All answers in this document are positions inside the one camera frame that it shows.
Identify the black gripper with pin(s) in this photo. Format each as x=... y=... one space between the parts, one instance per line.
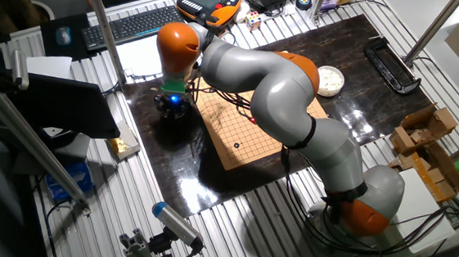
x=170 y=108

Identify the silver orange robot arm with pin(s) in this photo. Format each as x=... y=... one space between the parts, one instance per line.
x=284 y=91

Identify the tan go board mat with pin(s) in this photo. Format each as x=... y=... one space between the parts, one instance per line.
x=233 y=128

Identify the black round stone bowl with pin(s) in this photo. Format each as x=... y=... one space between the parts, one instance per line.
x=176 y=125

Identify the green mounting adapter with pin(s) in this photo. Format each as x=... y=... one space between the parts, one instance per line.
x=173 y=85

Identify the small white gold box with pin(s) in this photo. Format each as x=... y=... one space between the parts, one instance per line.
x=124 y=143

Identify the white paper sheet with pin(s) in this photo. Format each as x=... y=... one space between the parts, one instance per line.
x=138 y=57

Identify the dark marble slab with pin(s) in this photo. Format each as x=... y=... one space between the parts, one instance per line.
x=167 y=170

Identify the black go stone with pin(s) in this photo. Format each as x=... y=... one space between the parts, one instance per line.
x=236 y=145

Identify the black computer keyboard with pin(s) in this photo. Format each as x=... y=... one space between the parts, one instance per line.
x=131 y=26

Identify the black monitor screen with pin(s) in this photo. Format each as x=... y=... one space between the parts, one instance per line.
x=67 y=104

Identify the black mouse pad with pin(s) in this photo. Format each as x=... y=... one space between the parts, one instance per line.
x=79 y=42

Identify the orange black teach pendant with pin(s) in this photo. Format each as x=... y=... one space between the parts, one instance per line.
x=207 y=1

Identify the white egg shaped object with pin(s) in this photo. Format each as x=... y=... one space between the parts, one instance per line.
x=242 y=14

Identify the rubiks cube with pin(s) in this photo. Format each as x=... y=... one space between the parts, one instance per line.
x=253 y=20

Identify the blue package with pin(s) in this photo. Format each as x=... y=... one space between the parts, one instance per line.
x=69 y=182

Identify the white sheet behind monitor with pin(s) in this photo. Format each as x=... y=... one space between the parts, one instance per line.
x=50 y=66

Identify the grey computer mouse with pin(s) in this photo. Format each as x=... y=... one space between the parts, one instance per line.
x=63 y=35

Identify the long aluminium beam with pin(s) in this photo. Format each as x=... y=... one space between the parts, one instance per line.
x=52 y=169

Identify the short aluminium profile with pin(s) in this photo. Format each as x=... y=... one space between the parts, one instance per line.
x=141 y=254

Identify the white round stone bowl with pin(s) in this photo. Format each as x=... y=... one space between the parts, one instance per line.
x=331 y=91

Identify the white go stones pile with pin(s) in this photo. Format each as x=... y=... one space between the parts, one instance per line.
x=330 y=79

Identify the black blue round puck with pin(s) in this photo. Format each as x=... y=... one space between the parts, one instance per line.
x=303 y=3

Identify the white rimmed round bin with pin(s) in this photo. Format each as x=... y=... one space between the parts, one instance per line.
x=19 y=17

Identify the small purple item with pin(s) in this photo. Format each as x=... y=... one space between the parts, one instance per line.
x=328 y=5

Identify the small cardboard box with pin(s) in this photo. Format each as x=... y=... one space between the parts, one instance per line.
x=402 y=139

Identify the white flat panel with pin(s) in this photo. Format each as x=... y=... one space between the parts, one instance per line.
x=419 y=195

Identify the open cardboard box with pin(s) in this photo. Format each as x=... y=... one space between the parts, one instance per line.
x=438 y=120

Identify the long cardboard box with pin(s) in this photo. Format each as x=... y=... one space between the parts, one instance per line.
x=442 y=177

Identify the silver camera blue end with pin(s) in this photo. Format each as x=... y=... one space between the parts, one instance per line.
x=177 y=225

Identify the black camera clamp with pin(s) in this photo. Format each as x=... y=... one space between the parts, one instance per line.
x=160 y=244

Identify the silver camera on beam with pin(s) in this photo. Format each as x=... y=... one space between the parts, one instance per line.
x=20 y=71

